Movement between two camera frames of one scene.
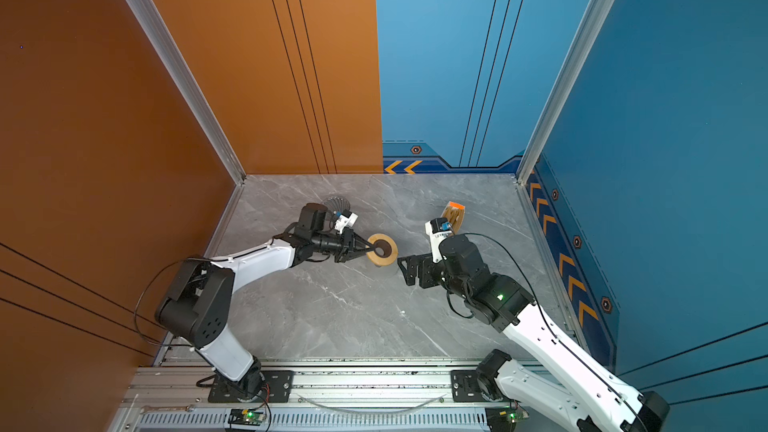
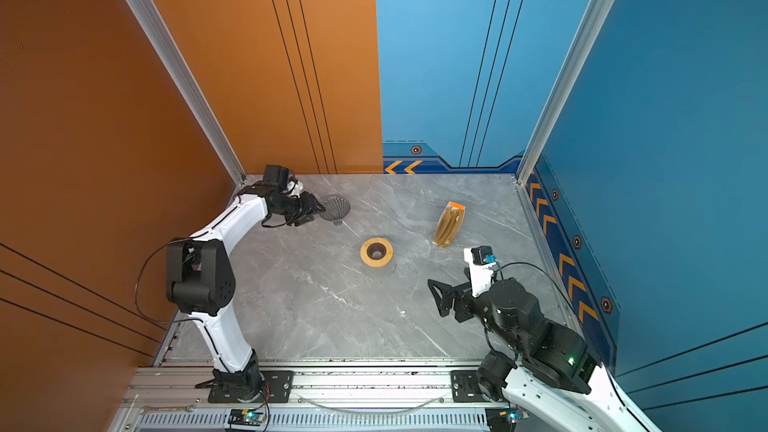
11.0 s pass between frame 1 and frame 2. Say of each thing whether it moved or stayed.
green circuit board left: stayed
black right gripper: moved
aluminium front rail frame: stayed
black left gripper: moved
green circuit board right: stayed
